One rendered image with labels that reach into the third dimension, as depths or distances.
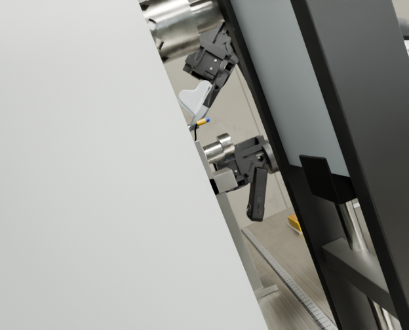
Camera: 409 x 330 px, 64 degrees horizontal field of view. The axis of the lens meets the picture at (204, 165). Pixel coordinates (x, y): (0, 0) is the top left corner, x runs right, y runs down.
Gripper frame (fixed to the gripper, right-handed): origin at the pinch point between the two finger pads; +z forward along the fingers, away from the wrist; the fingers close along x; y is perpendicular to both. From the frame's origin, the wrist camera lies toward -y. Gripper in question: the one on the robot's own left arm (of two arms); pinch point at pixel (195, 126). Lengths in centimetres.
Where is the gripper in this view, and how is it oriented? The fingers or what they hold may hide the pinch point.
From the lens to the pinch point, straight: 61.1
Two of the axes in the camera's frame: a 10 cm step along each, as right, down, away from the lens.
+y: -8.7, -4.7, -1.4
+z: -4.7, 8.8, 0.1
